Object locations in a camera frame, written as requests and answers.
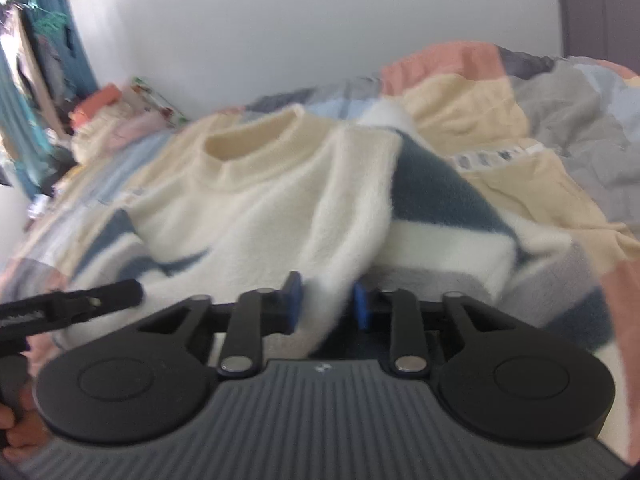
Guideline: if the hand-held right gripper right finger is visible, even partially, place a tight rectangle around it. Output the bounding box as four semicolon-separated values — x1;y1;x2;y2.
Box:
352;282;523;378

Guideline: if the patchwork quilt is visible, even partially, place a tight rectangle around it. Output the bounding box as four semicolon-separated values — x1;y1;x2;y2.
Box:
0;40;640;466

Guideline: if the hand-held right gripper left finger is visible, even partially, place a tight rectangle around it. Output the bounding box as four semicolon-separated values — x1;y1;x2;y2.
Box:
132;271;303;378

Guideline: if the row of hanging clothes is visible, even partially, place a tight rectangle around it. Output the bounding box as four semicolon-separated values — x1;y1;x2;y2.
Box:
0;0;66;201

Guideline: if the cream folded blanket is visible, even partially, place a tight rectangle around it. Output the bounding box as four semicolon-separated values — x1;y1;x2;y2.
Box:
70;105;131;161

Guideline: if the cream striped fleece sweater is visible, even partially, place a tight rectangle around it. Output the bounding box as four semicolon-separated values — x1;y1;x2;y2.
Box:
65;105;613;361

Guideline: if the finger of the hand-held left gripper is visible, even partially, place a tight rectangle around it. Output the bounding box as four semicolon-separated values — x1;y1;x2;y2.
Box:
0;279;146;341

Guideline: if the grey door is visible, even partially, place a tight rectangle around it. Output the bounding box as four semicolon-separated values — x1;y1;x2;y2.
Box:
552;0;640;68

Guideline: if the person's left hand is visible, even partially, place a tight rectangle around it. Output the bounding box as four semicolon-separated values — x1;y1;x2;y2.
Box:
0;389;51;453

